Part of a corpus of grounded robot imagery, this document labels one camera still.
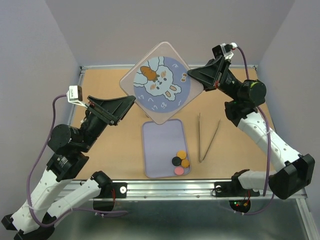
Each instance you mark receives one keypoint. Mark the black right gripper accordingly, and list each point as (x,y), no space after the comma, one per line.
(214,74)

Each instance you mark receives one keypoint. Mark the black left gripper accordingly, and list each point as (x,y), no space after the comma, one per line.
(113,109)

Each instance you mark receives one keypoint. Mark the silver tin lid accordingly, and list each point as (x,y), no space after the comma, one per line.
(160,83)

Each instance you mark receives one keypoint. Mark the metal tongs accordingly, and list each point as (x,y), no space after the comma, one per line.
(205,143)

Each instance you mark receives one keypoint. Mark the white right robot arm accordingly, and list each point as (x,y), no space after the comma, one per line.
(287,170)

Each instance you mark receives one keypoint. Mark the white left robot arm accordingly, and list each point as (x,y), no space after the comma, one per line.
(42,211)

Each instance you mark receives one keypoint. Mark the lavender plastic tray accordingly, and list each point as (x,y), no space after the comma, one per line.
(161,143)

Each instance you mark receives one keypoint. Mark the black sandwich cookie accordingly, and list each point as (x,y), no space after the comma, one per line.
(176,161)

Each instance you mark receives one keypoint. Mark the brown scalloped cookie right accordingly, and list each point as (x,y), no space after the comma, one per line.
(185,163)

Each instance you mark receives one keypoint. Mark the pink round cookie lower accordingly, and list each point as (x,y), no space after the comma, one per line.
(179,170)

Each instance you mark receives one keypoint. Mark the circuit board with leds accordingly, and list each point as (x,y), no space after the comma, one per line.
(240,206)

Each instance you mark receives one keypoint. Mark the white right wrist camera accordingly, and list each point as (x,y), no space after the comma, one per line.
(225,50)

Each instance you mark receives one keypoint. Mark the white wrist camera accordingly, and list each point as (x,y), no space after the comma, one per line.
(225,50)
(75,95)

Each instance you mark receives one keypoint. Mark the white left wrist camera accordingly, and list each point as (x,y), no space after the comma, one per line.
(75,95)

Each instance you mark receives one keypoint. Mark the aluminium mounting rail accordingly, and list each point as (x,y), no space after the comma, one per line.
(186,210)

